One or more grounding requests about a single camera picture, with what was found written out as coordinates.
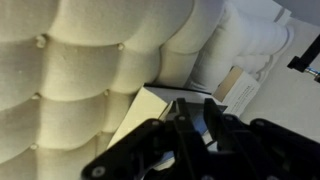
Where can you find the white book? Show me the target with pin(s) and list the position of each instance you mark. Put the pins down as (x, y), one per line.
(240, 91)

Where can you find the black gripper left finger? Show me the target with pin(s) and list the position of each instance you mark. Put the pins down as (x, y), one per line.
(156, 150)

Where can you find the black book with blue cover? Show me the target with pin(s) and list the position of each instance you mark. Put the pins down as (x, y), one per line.
(143, 113)

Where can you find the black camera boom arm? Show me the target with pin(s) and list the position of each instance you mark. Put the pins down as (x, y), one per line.
(305, 60)

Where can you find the cream tufted mattress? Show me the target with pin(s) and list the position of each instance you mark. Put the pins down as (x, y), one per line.
(83, 66)

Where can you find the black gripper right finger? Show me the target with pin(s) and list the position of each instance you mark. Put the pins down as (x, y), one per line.
(266, 150)

